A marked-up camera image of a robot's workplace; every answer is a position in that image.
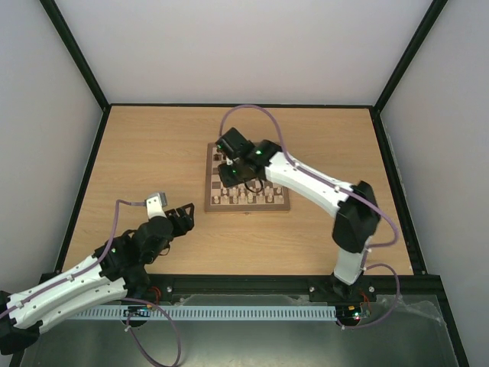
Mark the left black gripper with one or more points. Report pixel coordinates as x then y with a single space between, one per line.
189 222

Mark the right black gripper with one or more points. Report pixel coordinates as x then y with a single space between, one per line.
231 177

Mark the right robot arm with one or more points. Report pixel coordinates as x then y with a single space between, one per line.
351 206

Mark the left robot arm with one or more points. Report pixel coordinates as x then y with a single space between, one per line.
114 271

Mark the dark chess pieces row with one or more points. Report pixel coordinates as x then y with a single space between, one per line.
220 151

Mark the light pieces on board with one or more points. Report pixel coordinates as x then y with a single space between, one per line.
271 195

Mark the wooden chessboard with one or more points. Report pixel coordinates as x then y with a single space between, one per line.
213 181

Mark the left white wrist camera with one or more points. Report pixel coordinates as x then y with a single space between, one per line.
155 205

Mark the light blue cable duct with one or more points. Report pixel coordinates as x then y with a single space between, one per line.
210 313

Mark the black aluminium rail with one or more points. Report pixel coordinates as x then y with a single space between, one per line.
321 288

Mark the black frame post left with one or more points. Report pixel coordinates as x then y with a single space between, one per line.
58 21

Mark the black frame post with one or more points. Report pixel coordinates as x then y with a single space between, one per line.
422 31
58 21

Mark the black frame post right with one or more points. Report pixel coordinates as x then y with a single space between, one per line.
422 31

